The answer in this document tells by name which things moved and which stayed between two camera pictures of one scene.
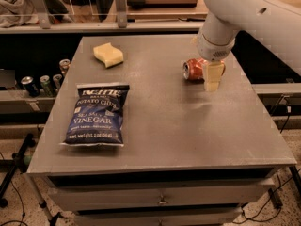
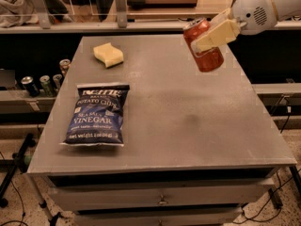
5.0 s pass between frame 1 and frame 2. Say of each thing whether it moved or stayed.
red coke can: moved
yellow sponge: stayed
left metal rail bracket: stayed
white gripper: moved
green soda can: stayed
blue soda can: stayed
